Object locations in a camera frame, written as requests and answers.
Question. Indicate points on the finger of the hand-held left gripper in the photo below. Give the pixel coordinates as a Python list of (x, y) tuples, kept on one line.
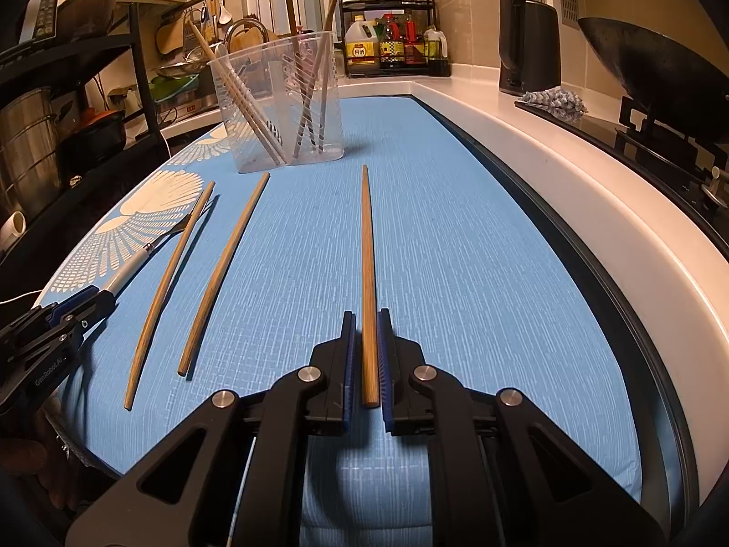
[(98, 305), (68, 305)]

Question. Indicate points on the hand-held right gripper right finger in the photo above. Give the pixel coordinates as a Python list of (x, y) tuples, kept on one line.
[(384, 376)]

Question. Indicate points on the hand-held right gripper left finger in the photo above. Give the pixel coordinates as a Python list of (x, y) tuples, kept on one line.
[(346, 404)]

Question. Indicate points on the wooden chopstick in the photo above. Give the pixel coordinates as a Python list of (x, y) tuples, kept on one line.
[(312, 85), (165, 296), (247, 100), (369, 296), (323, 102), (222, 279), (326, 20), (237, 98)]

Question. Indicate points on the clear plastic container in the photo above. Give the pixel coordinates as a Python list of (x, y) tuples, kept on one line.
[(285, 97)]

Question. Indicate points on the person's left hand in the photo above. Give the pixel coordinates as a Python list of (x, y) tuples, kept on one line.
[(23, 453)]

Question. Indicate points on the white plastic pipe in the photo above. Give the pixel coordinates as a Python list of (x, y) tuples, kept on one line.
[(12, 231)]

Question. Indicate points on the blue patterned mat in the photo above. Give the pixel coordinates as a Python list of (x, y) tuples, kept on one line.
[(455, 239)]

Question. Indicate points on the stainless steel stockpot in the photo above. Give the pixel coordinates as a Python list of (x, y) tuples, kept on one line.
[(25, 148)]

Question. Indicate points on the orange black pot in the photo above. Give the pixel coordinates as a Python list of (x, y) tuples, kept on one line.
[(94, 131)]

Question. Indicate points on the white power strip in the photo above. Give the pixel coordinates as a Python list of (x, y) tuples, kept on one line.
[(191, 107)]

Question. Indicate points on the green plastic basin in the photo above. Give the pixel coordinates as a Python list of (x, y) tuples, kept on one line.
[(174, 91)]

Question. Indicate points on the black metal shelf rack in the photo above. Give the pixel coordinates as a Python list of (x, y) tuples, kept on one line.
[(136, 68)]

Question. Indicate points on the wooden cutting board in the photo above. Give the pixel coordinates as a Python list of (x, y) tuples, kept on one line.
[(168, 37)]

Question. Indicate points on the metal grater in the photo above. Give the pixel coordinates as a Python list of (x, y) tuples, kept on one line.
[(192, 31)]

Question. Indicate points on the dark mixing bowl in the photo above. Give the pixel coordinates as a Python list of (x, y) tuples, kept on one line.
[(85, 14)]

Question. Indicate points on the black spice rack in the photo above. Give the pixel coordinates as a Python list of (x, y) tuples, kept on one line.
[(441, 68)]

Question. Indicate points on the chrome kitchen faucet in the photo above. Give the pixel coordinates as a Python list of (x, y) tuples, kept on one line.
[(242, 24)]

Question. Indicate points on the black glass cooktop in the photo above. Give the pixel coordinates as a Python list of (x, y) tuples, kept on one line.
[(581, 125)]

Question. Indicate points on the hanging white ladle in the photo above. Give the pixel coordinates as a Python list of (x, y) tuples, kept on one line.
[(224, 11)]

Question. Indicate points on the blue white dishcloth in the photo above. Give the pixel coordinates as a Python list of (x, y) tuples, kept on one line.
[(555, 101)]

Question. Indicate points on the yellow cooking oil bottle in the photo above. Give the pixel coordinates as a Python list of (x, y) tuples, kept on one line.
[(360, 51)]

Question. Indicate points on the red label sauce bottle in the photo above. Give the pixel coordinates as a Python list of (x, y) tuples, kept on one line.
[(413, 45), (390, 48)]

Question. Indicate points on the clear oil jug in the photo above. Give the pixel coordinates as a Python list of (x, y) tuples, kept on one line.
[(437, 48)]

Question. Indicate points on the black electric kettle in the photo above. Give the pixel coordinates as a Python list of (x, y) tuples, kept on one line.
[(529, 45)]

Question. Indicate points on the black burner grate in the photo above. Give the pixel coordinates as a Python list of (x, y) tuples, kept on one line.
[(666, 142)]

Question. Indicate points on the silver stove knob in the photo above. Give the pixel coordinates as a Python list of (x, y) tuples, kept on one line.
[(715, 185)]

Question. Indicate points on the black wok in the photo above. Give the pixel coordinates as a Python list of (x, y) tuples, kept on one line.
[(655, 68)]

